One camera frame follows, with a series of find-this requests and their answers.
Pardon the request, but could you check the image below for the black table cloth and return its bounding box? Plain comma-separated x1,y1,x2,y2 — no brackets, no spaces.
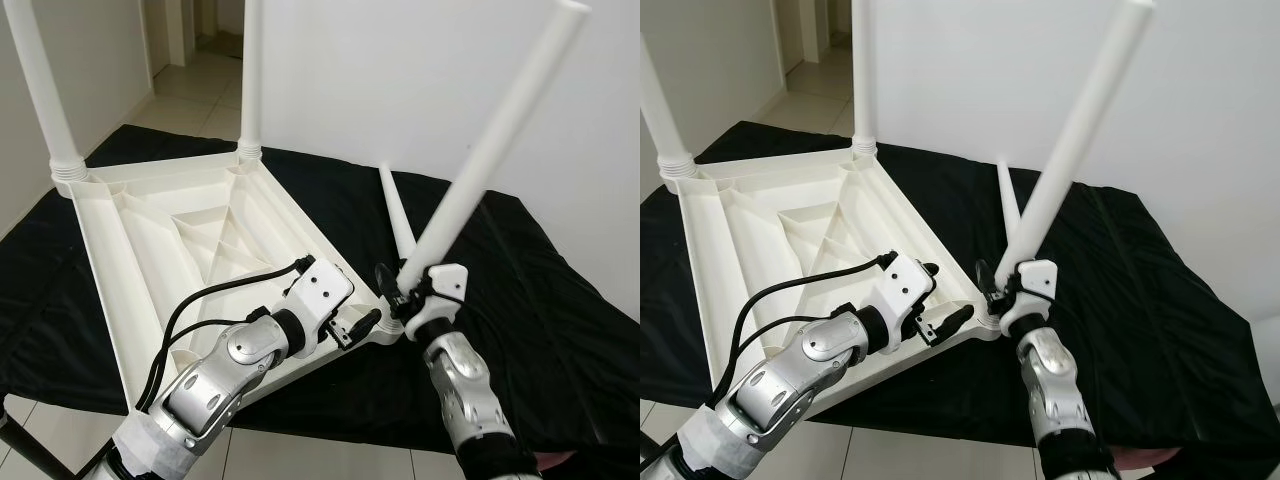
0,125,641,456
640,120,1280,471

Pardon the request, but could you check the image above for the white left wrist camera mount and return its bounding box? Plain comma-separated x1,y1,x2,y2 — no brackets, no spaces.
282,258,356,351
868,252,936,346

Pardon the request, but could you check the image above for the white electric fan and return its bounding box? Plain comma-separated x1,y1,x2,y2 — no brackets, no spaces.
1250,315,1280,401

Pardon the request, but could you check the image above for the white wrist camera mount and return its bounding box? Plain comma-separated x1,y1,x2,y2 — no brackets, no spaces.
405,263,469,336
1000,258,1061,336
282,258,356,351
868,252,936,346

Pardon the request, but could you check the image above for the black metal frame rod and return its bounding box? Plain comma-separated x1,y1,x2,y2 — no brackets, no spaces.
0,410,63,480

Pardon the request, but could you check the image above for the white door frame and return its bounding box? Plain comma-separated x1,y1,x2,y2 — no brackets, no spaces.
780,0,853,73
140,0,217,73

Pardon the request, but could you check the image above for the white plastic table leg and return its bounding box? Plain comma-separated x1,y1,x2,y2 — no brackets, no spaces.
1000,0,1156,277
850,0,881,157
640,40,696,183
238,0,266,166
395,0,591,291
997,160,1023,237
5,0,89,197
380,165,419,257

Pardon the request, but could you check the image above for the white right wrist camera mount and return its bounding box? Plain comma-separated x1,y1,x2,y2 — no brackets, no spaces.
405,263,469,336
1000,258,1061,336

